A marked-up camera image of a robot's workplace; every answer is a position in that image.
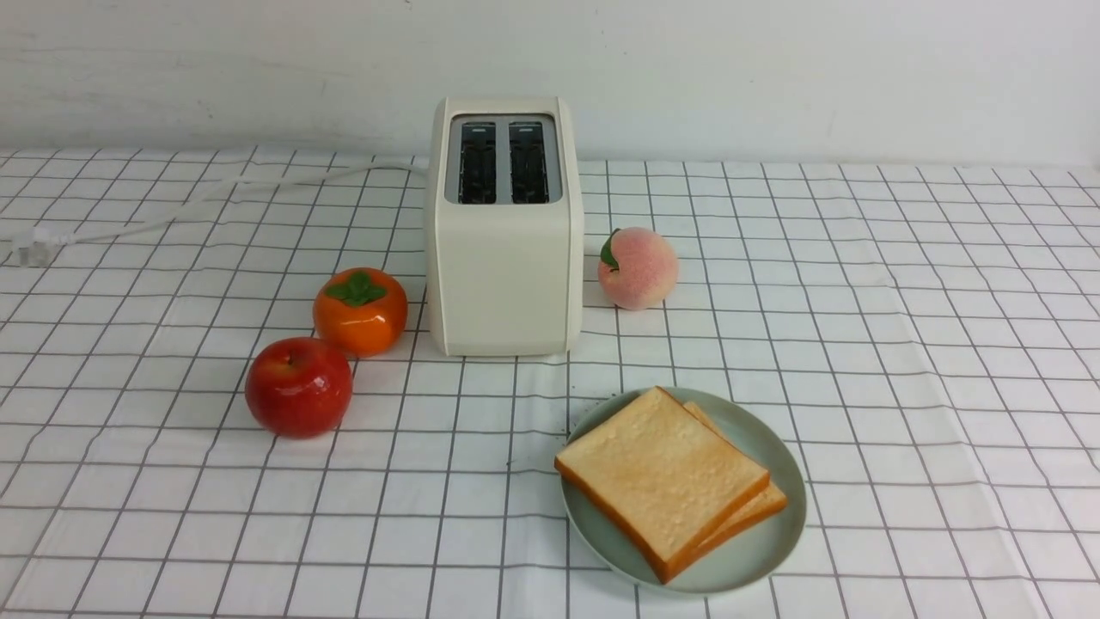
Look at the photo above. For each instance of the toast slice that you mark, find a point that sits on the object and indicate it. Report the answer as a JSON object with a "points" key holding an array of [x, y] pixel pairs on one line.
{"points": [[768, 501], [662, 478]]}

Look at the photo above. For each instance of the pink fake peach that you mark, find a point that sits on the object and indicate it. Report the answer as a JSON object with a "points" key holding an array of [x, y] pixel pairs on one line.
{"points": [[637, 269]]}

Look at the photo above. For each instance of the white two-slot toaster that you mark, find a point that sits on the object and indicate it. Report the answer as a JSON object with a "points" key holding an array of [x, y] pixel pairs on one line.
{"points": [[504, 228]]}

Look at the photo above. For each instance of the orange fake persimmon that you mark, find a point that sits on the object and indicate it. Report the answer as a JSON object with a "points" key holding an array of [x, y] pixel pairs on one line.
{"points": [[362, 311]]}

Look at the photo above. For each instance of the red fake apple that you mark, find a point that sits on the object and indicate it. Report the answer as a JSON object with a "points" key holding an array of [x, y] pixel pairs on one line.
{"points": [[299, 388]]}

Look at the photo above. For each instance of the light green plate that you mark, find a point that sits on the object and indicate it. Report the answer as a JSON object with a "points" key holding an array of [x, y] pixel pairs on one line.
{"points": [[741, 561]]}

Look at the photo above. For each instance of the white checkered tablecloth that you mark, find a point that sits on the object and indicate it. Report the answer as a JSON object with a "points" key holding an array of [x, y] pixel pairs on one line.
{"points": [[924, 338]]}

